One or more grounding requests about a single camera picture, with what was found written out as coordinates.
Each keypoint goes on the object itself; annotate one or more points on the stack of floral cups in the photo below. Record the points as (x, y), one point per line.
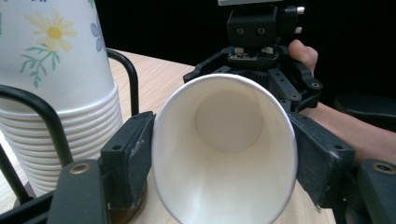
(62, 77)

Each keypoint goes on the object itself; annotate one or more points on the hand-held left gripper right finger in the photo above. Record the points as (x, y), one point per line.
(323, 161)

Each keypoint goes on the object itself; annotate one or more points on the white paper cup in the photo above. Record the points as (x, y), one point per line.
(224, 186)

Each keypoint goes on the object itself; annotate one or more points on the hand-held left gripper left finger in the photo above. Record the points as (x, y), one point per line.
(127, 161)

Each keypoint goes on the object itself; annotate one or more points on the dark rounded object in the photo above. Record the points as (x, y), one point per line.
(367, 107)

